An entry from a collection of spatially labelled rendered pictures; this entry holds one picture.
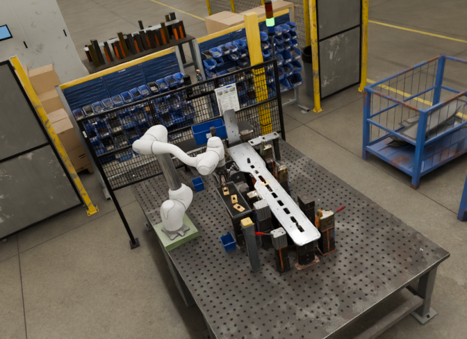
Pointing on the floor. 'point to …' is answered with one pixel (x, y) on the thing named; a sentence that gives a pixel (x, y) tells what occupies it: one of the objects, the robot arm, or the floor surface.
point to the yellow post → (251, 26)
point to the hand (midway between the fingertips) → (224, 186)
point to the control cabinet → (37, 33)
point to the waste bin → (308, 69)
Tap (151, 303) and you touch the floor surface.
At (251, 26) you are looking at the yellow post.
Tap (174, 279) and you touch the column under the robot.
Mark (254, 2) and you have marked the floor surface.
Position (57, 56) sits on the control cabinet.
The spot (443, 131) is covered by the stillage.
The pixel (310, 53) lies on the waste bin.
